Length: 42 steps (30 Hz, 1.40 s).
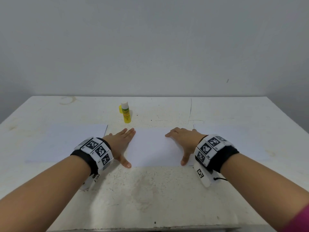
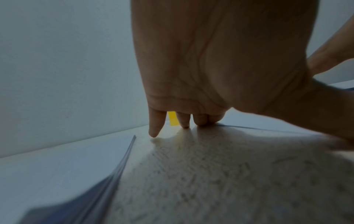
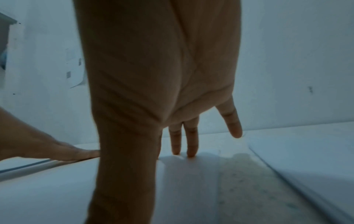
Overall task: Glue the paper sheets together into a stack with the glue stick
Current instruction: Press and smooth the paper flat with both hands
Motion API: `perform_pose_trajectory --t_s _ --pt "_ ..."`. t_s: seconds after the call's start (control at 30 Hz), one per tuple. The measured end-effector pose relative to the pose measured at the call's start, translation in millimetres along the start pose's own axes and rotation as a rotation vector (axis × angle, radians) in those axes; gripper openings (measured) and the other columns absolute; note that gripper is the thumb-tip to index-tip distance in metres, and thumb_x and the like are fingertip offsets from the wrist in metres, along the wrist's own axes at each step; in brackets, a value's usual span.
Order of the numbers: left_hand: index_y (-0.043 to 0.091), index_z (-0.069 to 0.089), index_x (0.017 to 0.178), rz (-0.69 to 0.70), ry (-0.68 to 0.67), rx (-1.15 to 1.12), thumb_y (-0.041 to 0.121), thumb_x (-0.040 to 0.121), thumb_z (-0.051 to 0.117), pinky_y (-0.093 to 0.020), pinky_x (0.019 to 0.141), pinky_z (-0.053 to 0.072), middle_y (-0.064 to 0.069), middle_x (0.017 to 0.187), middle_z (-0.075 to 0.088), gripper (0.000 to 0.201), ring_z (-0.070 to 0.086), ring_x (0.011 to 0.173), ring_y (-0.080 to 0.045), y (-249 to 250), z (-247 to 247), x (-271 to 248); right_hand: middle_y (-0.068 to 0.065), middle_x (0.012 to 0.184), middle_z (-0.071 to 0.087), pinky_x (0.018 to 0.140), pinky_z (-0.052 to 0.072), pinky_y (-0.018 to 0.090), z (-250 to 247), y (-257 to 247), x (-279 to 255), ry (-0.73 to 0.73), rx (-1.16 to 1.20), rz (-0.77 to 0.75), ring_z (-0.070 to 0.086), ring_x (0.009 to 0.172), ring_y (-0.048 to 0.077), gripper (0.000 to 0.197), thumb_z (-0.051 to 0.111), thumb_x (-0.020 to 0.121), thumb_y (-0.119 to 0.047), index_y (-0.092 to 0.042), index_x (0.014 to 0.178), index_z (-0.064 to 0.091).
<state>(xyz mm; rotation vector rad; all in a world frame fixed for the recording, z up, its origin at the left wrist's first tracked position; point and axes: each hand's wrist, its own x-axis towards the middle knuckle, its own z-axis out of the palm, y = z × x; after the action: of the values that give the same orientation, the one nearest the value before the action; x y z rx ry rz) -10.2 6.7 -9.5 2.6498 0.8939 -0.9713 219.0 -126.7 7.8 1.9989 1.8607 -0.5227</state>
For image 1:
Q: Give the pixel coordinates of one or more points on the person's right hand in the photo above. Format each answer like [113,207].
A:
[190,140]

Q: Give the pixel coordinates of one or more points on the person's left hand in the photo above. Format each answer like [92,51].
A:
[118,145]

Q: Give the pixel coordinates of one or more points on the yellow glue stick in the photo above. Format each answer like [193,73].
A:
[126,113]

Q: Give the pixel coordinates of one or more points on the glued white paper sheet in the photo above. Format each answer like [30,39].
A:
[152,147]

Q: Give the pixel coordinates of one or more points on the stack of white paper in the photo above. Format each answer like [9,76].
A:
[246,142]
[62,142]

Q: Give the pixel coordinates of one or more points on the person's right forearm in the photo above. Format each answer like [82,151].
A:
[270,190]

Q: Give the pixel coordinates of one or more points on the person's left forearm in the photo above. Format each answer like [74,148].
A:
[38,198]

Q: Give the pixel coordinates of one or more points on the black marker wristband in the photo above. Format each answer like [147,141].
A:
[215,152]
[94,153]

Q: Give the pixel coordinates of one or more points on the pink sleeve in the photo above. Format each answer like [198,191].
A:
[299,219]

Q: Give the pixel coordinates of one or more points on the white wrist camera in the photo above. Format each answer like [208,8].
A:
[203,174]
[90,182]

